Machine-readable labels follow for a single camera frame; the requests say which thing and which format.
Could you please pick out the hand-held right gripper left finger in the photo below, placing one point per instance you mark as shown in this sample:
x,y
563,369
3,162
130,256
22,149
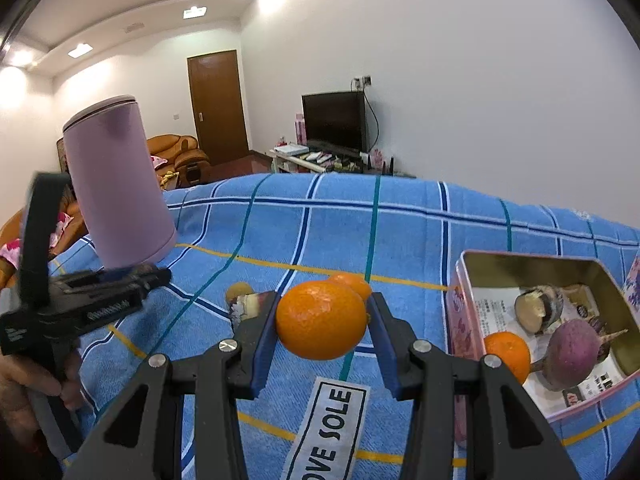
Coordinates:
x,y
263,350

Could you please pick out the blue plaid blanket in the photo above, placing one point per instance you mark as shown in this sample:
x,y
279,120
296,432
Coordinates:
x,y
310,230

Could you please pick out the black router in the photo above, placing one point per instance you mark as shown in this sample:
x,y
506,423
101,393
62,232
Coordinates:
x,y
380,166

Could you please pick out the orange mandarin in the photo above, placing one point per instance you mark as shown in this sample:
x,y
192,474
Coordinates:
x,y
507,355
357,285
320,320

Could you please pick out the cut purple yam piece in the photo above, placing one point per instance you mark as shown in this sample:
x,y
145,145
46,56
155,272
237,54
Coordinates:
x,y
245,306
537,310

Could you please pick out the brown leather sofa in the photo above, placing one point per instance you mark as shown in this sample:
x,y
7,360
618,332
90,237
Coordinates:
x,y
70,220

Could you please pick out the rectangular ceiling light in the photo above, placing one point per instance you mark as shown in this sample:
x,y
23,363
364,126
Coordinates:
x,y
195,12
80,50

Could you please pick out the white television stand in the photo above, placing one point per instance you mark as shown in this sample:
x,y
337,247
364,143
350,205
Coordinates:
x,y
285,161

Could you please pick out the pink tin box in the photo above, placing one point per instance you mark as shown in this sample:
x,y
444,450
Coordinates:
x,y
462,320

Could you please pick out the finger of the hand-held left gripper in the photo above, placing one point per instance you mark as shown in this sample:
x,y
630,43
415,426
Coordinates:
x,y
152,281
142,270

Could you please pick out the small round brown pear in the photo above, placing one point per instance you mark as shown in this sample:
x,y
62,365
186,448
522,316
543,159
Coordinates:
x,y
239,291

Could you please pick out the person's left hand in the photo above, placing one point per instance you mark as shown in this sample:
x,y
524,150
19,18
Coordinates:
x,y
20,375

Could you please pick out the purple turnip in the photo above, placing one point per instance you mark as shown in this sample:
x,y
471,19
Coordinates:
x,y
575,355

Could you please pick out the ceiling air vent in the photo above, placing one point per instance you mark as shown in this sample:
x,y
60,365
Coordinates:
x,y
135,27

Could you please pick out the lilac electric kettle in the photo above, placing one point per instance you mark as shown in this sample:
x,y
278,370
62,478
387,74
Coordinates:
x,y
115,185

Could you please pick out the brown leather armchair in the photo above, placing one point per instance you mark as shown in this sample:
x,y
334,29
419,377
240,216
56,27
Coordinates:
x,y
175,150

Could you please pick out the pink floral cushion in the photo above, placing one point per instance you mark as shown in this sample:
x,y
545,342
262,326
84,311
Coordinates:
x,y
10,255

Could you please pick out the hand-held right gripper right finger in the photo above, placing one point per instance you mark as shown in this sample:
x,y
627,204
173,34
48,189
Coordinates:
x,y
385,350

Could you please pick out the black flat television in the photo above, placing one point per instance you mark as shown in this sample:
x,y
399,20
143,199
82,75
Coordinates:
x,y
332,120

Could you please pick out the wall power socket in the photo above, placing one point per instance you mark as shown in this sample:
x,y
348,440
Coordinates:
x,y
362,81

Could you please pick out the brown wooden door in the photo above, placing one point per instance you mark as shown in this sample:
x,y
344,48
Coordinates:
x,y
217,110

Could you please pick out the printed paper sheet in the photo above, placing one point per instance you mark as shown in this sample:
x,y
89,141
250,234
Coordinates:
x,y
500,310

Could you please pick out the tall pink box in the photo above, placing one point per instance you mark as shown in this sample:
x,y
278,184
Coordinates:
x,y
300,130

